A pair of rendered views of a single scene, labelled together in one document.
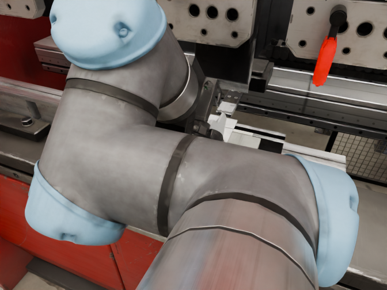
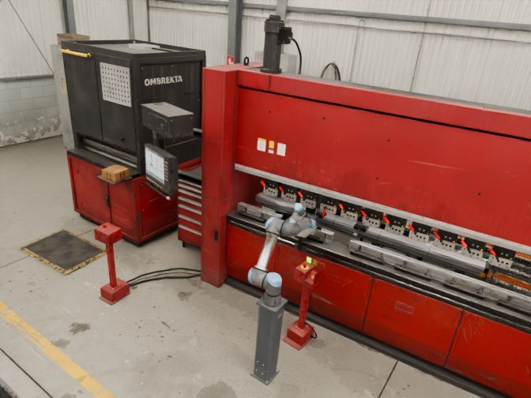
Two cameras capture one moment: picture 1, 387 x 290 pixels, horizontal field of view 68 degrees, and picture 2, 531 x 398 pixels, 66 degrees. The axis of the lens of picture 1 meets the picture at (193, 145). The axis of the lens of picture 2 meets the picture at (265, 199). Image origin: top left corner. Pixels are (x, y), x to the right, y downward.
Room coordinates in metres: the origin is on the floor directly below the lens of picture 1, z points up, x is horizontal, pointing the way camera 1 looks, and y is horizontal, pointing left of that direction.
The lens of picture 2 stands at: (-2.97, -0.01, 2.81)
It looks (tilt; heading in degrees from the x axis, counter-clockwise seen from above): 25 degrees down; 6
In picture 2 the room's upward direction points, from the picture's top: 5 degrees clockwise
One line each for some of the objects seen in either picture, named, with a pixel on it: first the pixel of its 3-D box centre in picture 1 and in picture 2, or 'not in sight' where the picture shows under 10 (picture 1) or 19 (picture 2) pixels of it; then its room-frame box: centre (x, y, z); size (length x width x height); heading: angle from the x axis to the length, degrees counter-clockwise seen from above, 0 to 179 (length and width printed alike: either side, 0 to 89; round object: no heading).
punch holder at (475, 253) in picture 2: not in sight; (473, 246); (-0.04, -1.33, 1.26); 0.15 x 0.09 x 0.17; 68
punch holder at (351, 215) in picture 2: not in sight; (351, 210); (0.33, -0.40, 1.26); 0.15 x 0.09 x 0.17; 68
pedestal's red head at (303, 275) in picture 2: not in sight; (309, 272); (0.04, -0.10, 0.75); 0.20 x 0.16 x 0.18; 58
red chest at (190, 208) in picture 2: not in sight; (205, 211); (1.36, 1.21, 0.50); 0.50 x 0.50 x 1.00; 68
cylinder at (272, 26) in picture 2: not in sight; (281, 44); (0.79, 0.39, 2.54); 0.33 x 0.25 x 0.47; 68
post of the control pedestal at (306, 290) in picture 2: not in sight; (304, 304); (0.04, -0.10, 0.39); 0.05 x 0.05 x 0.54; 58
